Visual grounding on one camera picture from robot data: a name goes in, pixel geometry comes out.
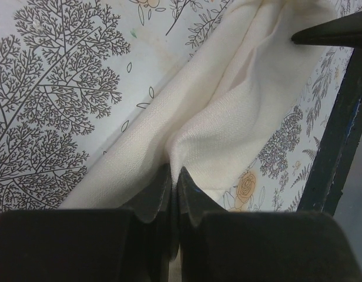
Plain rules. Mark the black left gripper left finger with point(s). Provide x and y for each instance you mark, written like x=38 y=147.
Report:
x=130 y=243

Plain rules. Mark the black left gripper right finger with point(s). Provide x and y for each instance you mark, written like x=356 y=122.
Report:
x=218 y=245

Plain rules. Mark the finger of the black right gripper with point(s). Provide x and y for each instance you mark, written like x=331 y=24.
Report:
x=345 y=31

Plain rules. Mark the white cloth napkin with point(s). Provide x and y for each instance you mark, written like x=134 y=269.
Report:
x=220 y=109

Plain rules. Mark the floral patterned tablecloth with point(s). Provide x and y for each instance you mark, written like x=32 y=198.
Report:
x=74 y=75

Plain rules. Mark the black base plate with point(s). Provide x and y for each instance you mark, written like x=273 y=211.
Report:
x=330 y=169

